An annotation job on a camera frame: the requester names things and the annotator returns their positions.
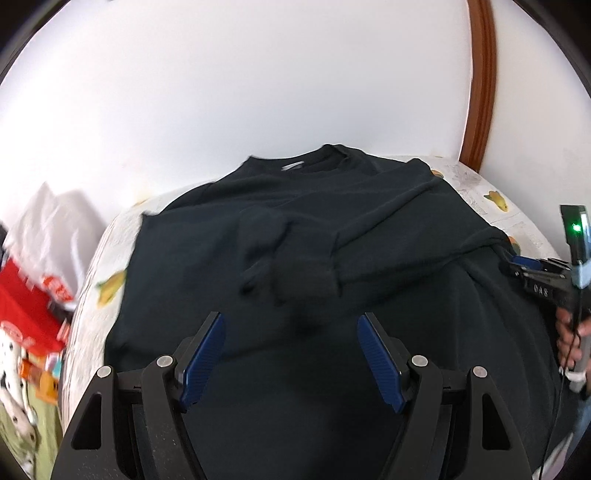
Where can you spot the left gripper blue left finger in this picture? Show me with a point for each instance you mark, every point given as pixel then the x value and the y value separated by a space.
pixel 195 364

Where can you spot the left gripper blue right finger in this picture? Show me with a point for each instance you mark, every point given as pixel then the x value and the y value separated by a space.
pixel 388 366

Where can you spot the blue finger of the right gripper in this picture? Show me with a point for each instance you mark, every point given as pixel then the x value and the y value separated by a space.
pixel 521 262

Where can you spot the black long-sleeve sweatshirt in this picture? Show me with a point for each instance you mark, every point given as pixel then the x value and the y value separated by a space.
pixel 323 286

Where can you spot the person right hand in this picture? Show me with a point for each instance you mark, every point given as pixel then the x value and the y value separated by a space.
pixel 568 343

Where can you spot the fruit print table cover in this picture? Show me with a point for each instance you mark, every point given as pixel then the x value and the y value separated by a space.
pixel 87 299

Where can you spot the orange juice bottle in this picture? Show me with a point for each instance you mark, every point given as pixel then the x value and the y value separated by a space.
pixel 35 372

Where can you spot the green bed sheet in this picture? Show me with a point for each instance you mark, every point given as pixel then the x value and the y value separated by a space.
pixel 49 436

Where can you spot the red paper shopping bag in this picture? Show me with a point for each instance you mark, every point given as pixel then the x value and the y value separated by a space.
pixel 25 314

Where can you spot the white plastic shopping bag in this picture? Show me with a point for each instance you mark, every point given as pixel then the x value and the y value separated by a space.
pixel 53 243

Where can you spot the white black spotted pillow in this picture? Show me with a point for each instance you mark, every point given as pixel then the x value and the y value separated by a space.
pixel 14 398

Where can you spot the brown wooden door frame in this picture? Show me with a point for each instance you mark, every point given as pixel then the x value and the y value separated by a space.
pixel 483 84

